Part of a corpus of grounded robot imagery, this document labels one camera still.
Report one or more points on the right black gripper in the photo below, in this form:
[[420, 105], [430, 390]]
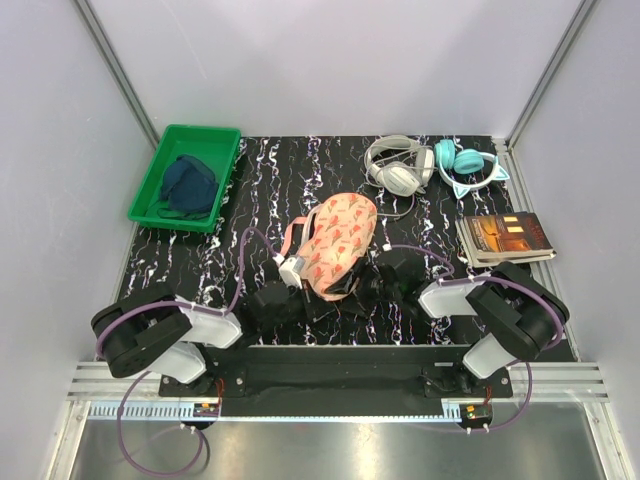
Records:
[[344, 285]]

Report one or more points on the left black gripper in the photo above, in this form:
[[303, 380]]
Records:
[[315, 311]]

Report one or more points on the pink mesh laundry bag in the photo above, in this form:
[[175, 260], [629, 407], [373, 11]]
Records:
[[332, 238]]

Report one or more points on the navy blue bra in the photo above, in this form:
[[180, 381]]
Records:
[[188, 190]]

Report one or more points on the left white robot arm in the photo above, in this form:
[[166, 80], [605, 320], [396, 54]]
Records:
[[161, 332]]

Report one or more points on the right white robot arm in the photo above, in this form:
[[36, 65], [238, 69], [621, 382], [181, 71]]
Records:
[[523, 318]]

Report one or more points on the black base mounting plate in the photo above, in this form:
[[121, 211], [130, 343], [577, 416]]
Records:
[[330, 375]]

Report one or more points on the white over-ear headphones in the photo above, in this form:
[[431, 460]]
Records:
[[399, 164]]

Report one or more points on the dark hardcover book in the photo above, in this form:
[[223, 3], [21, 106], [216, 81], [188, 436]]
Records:
[[515, 237]]

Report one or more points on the teal cat-ear headphones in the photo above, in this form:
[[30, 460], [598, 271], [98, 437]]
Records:
[[450, 158]]

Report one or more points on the green plastic bin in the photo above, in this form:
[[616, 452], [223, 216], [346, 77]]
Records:
[[216, 147]]

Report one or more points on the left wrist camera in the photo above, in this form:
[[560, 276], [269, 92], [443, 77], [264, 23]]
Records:
[[290, 271]]

